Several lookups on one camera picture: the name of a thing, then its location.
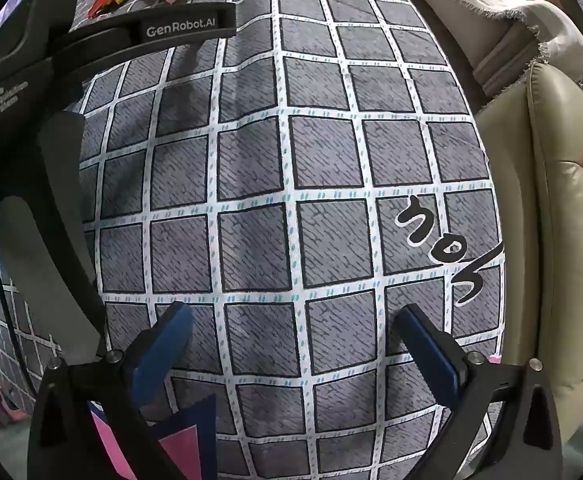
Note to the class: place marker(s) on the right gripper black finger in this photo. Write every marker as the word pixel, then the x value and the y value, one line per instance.
pixel 42 243

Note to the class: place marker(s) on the right gripper black genrobot finger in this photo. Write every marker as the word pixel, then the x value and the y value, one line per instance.
pixel 152 29

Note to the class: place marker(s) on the beige fringed blanket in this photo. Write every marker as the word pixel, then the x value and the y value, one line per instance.
pixel 500 38

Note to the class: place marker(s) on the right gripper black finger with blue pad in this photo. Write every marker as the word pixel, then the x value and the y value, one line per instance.
pixel 526 442
pixel 64 442

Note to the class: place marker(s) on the beige leather sofa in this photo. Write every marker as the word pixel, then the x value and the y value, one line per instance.
pixel 533 134

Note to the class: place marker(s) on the grey grid patterned cloth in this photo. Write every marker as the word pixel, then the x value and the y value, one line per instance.
pixel 296 185

